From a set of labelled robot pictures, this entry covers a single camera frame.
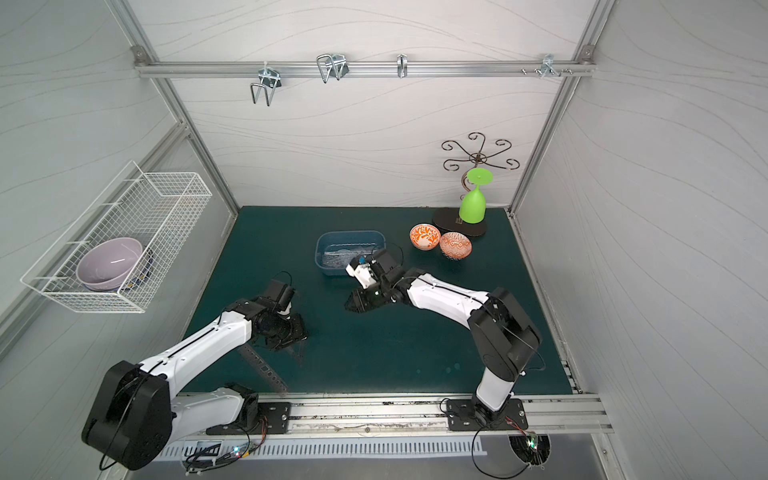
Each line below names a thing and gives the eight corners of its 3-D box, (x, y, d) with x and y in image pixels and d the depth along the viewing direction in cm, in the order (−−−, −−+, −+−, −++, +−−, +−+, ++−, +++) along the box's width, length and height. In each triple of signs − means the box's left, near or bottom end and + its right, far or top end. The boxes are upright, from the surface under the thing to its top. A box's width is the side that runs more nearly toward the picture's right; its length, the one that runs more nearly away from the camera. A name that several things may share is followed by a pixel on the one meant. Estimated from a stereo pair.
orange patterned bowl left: (410, 250, 108) (410, 245, 105) (409, 228, 115) (409, 223, 112) (440, 250, 108) (441, 245, 106) (437, 229, 115) (438, 223, 112)
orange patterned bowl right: (441, 262, 106) (443, 255, 103) (438, 239, 113) (439, 232, 110) (472, 262, 106) (474, 255, 103) (467, 239, 113) (469, 232, 110)
